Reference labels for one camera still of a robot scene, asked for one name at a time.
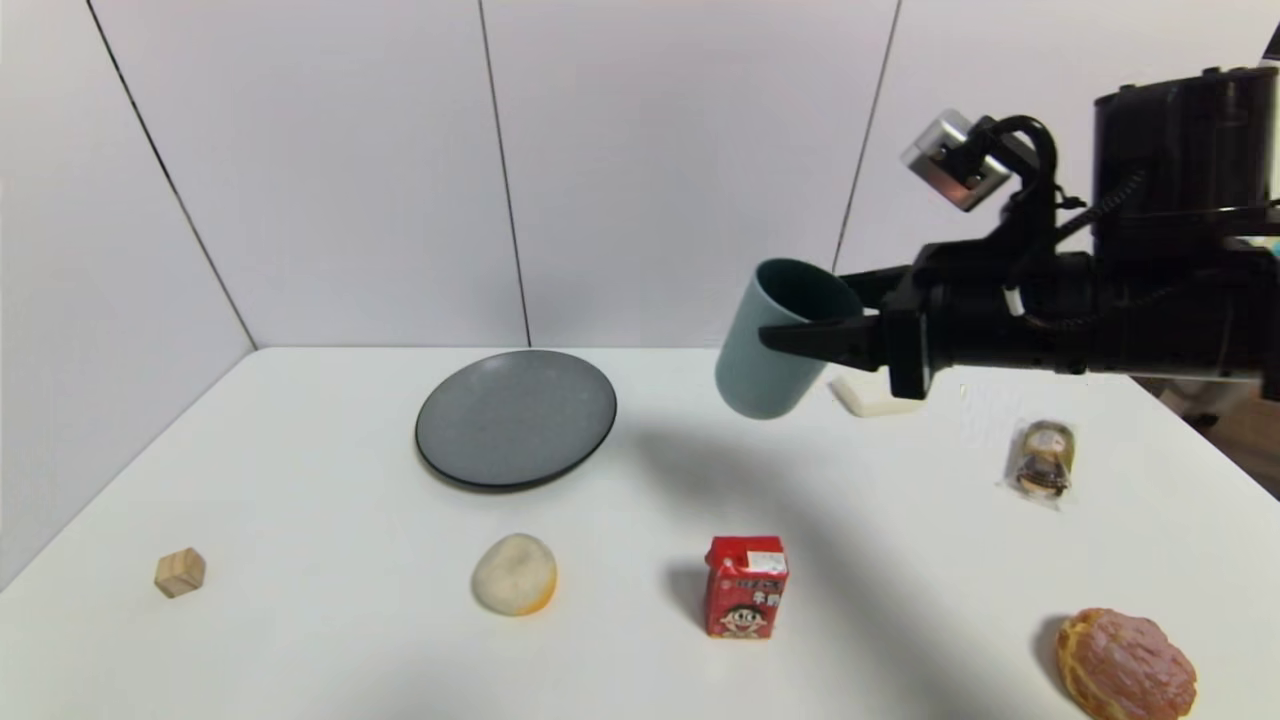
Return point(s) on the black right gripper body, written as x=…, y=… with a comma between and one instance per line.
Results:
x=903, y=338

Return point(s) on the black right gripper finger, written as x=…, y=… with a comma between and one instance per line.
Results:
x=825, y=340
x=878, y=285

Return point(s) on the light teal plastic cup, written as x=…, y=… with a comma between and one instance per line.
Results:
x=760, y=370

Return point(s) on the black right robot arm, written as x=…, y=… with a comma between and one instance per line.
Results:
x=1190, y=240

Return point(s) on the gray round plate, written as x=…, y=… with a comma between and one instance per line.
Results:
x=510, y=420

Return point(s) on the white rectangular block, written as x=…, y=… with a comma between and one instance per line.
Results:
x=868, y=402

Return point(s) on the wrapped chocolate snack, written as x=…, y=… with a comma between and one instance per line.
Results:
x=1042, y=462

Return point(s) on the red milk carton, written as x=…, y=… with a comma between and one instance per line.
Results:
x=745, y=590

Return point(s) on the white steamed bun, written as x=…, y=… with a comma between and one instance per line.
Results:
x=512, y=573

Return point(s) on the brown glazed bread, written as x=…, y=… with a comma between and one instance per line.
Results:
x=1125, y=665

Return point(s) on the small wooden cube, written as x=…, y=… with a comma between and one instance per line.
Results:
x=180, y=573

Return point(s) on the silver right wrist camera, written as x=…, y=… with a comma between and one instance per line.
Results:
x=950, y=160

